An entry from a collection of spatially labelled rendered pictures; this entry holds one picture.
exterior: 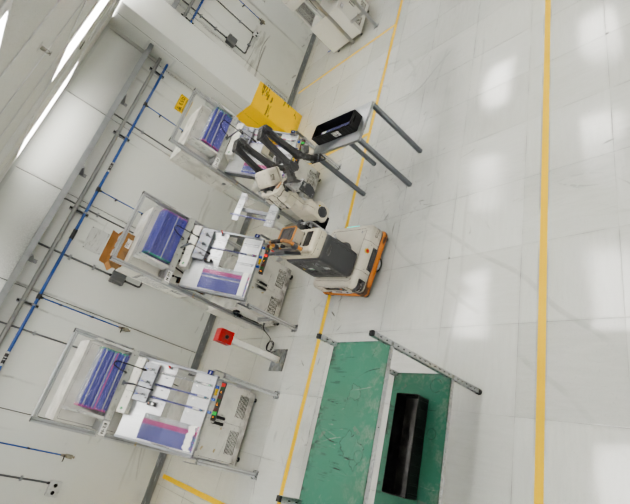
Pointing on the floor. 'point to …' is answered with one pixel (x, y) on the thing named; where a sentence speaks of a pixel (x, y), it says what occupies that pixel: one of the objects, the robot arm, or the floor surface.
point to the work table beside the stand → (365, 145)
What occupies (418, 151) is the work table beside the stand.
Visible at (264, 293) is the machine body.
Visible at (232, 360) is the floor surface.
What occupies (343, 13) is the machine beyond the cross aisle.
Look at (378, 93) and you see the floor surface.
